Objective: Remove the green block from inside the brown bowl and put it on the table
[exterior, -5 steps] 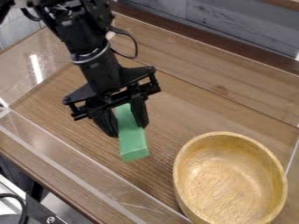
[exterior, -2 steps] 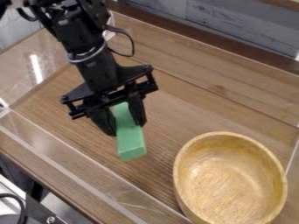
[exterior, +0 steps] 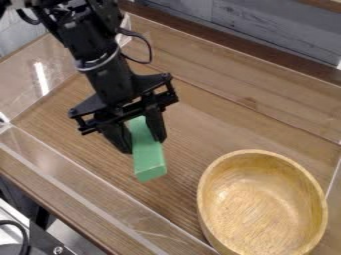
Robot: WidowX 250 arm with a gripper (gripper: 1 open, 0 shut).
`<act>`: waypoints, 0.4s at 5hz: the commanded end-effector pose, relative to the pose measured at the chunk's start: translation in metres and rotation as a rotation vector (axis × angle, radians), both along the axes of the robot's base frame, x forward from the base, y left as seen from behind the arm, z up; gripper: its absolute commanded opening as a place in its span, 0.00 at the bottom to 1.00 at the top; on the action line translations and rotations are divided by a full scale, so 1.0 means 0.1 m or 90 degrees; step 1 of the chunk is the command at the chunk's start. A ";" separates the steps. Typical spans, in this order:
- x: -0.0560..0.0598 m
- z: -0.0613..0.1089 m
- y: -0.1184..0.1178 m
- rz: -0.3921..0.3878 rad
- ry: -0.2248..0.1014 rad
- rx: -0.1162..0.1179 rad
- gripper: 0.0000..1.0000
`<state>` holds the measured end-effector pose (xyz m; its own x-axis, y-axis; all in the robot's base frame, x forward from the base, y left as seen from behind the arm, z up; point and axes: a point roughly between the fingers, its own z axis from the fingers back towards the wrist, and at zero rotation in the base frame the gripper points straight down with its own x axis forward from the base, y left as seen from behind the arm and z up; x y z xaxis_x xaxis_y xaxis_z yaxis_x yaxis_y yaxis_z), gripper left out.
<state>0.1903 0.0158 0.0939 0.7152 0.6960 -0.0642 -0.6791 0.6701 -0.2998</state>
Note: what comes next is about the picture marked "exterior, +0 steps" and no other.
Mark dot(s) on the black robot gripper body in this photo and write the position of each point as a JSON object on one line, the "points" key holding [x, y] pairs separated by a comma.
{"points": [[123, 95]]}

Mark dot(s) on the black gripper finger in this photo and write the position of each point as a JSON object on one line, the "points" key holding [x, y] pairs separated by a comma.
{"points": [[118, 136], [156, 124]]}

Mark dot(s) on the green rectangular block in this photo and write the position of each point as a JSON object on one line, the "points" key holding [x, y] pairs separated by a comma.
{"points": [[147, 152]]}

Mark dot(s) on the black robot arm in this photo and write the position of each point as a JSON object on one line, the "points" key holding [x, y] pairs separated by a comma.
{"points": [[86, 26]]}

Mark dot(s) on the brown wooden bowl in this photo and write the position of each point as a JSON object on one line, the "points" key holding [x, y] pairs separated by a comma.
{"points": [[261, 205]]}

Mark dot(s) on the black metal bracket with screw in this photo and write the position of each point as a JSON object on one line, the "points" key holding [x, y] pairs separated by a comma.
{"points": [[45, 244]]}

